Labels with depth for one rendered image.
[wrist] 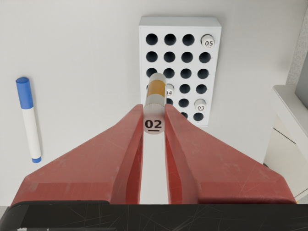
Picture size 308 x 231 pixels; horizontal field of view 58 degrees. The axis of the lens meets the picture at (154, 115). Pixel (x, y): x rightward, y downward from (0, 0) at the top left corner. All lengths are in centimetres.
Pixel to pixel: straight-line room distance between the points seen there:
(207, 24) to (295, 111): 12
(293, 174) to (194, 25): 101
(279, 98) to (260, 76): 9
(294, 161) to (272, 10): 89
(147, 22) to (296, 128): 18
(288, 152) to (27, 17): 99
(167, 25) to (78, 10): 11
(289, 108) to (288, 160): 90
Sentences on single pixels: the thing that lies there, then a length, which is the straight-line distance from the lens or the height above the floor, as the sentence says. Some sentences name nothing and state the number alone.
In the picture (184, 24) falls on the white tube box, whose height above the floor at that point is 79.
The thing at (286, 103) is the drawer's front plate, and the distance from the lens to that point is 28.
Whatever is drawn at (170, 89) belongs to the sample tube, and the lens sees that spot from 31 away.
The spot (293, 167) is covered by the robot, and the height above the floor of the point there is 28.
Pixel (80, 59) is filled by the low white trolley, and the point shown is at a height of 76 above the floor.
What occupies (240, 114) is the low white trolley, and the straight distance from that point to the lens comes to 40.
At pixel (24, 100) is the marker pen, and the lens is 40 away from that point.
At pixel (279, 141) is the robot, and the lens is 110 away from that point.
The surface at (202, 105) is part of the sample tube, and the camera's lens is 32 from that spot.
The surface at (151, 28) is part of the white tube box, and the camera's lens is 30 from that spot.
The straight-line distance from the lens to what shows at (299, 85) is 30.
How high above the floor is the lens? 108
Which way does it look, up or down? 57 degrees down
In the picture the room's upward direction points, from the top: 177 degrees counter-clockwise
